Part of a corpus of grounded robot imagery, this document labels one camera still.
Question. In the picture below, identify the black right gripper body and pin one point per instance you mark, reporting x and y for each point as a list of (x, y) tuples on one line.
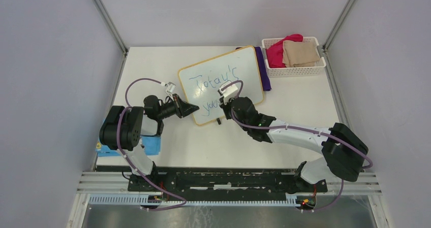
[(226, 107)]

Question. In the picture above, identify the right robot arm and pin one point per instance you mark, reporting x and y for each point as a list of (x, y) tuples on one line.
[(343, 154)]

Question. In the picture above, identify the blue cartoon cloth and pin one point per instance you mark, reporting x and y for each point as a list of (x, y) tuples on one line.
[(150, 145)]

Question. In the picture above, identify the beige folded cloth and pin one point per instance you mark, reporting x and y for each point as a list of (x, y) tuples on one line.
[(299, 54)]

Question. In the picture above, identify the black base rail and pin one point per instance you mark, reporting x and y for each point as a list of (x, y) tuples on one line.
[(220, 184)]

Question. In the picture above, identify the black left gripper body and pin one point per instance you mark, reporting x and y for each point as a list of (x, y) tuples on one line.
[(177, 105)]

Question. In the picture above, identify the white plastic basket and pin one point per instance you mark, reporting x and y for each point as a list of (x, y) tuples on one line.
[(318, 67)]

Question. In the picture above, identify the red cloth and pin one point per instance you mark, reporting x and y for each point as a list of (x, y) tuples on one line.
[(275, 52)]

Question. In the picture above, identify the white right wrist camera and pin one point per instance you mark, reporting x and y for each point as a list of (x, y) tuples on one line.
[(227, 91)]

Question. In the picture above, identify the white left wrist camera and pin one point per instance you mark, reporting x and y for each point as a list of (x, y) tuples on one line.
[(169, 88)]

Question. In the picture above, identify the purple folded towel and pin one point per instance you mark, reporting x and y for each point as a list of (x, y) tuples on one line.
[(266, 85)]

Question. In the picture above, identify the white slotted cable duct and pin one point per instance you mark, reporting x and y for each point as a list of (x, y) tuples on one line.
[(147, 200)]

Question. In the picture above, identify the yellow framed whiteboard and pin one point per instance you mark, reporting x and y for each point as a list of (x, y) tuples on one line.
[(201, 81)]

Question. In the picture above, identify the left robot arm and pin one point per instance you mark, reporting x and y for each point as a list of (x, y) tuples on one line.
[(123, 129)]

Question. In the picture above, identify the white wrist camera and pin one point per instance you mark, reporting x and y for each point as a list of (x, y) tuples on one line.
[(227, 91), (169, 88)]

